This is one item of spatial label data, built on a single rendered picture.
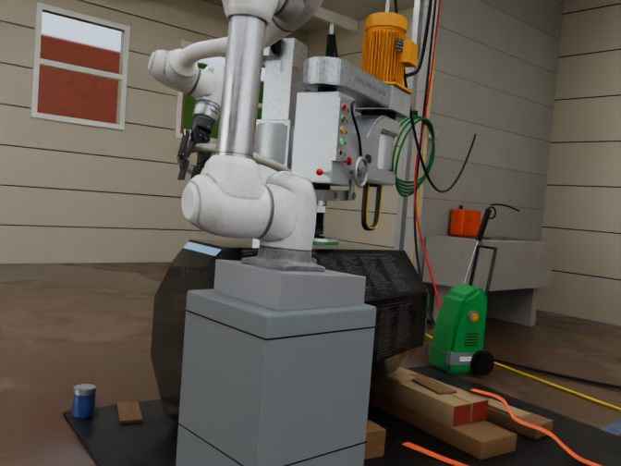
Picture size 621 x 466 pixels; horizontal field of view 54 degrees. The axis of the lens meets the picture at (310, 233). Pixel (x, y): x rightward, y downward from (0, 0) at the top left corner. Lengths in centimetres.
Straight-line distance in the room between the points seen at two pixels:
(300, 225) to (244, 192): 20
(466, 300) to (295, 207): 269
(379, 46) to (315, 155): 92
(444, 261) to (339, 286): 408
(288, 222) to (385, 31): 202
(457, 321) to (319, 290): 266
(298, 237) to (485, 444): 156
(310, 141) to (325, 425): 148
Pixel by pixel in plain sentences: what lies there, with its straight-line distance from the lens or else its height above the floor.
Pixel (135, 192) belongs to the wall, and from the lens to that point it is 912.
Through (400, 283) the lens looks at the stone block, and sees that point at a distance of 299.
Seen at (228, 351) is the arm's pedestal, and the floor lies 67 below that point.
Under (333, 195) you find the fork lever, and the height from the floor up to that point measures 112.
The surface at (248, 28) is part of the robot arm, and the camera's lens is 170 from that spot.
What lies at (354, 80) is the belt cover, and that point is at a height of 167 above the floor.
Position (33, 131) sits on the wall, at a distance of 864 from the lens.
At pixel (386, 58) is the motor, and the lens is 349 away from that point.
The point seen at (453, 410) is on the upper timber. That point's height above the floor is 18.
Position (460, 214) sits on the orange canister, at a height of 107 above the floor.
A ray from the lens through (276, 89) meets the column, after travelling 378.
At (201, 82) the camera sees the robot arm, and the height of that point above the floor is 147.
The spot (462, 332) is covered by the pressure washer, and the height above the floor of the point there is 29.
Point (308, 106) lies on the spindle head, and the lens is 285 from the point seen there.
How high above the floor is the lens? 109
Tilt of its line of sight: 3 degrees down
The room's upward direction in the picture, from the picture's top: 4 degrees clockwise
